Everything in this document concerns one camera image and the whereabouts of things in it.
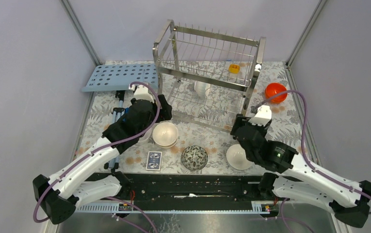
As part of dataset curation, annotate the orange bowl front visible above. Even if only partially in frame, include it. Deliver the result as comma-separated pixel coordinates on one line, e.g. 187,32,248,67
265,83,288,104

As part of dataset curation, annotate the blue playing card deck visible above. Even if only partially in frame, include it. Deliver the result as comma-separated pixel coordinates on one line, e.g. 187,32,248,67
146,151,162,171

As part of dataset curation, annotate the small yellow cup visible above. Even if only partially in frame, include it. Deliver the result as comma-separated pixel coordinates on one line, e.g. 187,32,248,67
228,64,240,74

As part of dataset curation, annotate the white plastic bowl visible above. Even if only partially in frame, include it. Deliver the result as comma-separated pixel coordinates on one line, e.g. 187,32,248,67
138,129,152,144

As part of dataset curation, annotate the light blue cable duct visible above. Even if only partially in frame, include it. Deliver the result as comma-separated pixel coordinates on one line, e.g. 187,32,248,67
75,202,271,215

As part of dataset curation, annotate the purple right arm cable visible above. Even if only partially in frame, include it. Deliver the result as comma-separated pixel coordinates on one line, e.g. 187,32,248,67
251,89,371,214

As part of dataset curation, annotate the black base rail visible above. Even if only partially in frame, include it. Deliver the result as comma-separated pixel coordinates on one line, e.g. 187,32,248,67
113,172,280,210

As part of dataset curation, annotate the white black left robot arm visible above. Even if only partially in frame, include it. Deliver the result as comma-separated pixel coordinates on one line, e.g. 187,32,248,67
32,94,172,224

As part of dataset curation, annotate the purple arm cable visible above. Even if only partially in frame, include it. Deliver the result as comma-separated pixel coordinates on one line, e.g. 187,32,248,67
33,82,162,224
251,89,371,214

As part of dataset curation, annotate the stainless steel dish rack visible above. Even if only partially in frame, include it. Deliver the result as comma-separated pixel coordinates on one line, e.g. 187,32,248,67
152,19,266,132

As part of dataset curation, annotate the white ribbed bowl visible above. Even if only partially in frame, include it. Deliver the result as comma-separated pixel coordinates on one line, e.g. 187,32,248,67
194,81,211,99
226,144,253,170

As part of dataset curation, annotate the red floral patterned cup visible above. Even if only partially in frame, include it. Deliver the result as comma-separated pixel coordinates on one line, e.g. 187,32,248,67
181,145,208,171

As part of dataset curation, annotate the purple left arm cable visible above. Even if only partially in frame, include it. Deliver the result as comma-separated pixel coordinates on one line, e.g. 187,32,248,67
33,82,162,224

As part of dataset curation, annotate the light blue folded tripod stand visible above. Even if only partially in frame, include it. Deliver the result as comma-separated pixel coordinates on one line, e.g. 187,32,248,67
104,91,125,171

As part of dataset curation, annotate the light blue perforated tray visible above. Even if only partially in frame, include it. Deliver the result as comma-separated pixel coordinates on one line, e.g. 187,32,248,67
82,64,158,92

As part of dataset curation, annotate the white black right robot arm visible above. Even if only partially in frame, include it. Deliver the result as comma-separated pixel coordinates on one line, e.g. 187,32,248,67
230,114,371,228

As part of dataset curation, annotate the beige ceramic bowl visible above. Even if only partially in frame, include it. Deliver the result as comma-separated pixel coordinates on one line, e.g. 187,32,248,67
152,122,179,148

